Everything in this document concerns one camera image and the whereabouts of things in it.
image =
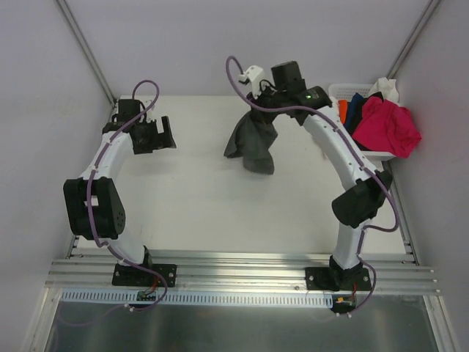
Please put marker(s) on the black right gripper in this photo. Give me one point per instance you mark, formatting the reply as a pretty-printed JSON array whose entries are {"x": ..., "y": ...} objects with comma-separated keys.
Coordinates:
[{"x": 264, "y": 106}]

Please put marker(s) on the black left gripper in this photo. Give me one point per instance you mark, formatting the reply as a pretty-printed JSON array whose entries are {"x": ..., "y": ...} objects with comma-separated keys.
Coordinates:
[{"x": 157, "y": 136}]

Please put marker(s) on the dark grey t shirt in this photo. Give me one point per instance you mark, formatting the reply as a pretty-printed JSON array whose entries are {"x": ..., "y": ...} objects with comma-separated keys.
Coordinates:
[{"x": 251, "y": 140}]

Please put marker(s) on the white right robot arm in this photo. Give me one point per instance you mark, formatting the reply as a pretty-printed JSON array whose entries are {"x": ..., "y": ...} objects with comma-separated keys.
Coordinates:
[{"x": 365, "y": 186}]

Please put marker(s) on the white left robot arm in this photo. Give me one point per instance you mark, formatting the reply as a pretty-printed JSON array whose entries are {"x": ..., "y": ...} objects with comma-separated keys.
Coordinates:
[{"x": 94, "y": 207}]

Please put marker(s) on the white plastic laundry basket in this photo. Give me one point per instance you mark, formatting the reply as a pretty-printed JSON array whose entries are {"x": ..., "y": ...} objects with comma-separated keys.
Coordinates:
[{"x": 344, "y": 91}]

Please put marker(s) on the orange t shirt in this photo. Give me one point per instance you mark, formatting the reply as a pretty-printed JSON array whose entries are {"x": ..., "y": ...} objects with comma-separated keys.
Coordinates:
[{"x": 343, "y": 107}]

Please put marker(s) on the blue t shirt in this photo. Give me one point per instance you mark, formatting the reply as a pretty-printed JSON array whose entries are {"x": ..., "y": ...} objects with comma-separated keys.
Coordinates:
[{"x": 353, "y": 115}]

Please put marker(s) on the white t shirt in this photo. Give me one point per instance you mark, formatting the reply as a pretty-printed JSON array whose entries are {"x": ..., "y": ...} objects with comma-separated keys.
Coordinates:
[{"x": 387, "y": 87}]

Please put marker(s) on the pink t shirt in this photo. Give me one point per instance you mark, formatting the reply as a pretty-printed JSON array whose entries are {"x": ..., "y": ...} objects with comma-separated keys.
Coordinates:
[{"x": 400, "y": 134}]

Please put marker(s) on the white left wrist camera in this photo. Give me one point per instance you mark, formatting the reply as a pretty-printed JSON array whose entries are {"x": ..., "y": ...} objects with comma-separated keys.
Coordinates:
[{"x": 148, "y": 115}]

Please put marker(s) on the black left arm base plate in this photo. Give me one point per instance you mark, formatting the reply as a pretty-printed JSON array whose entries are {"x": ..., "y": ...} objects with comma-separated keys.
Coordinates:
[{"x": 128, "y": 276}]

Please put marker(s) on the aluminium mounting rail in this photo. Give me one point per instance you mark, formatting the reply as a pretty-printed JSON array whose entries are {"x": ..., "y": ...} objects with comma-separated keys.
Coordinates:
[{"x": 397, "y": 274}]

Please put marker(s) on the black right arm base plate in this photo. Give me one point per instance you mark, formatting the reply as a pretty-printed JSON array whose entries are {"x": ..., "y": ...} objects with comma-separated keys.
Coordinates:
[{"x": 335, "y": 280}]

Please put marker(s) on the white slotted cable duct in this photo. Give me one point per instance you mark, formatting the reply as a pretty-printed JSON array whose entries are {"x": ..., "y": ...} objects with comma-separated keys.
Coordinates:
[{"x": 198, "y": 298}]

